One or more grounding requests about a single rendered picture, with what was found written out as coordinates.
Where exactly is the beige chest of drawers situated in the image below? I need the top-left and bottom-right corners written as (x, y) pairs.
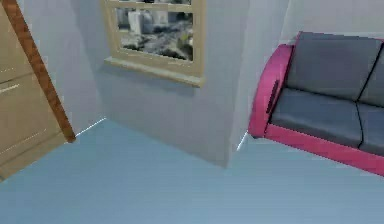
top-left (0, 0), bottom-right (77, 183)

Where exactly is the pink sofa with grey cushions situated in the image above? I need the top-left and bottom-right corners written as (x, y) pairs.
top-left (247, 31), bottom-right (384, 178)

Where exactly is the beige framed window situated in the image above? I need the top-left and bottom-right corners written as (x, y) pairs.
top-left (100, 0), bottom-right (207, 89)

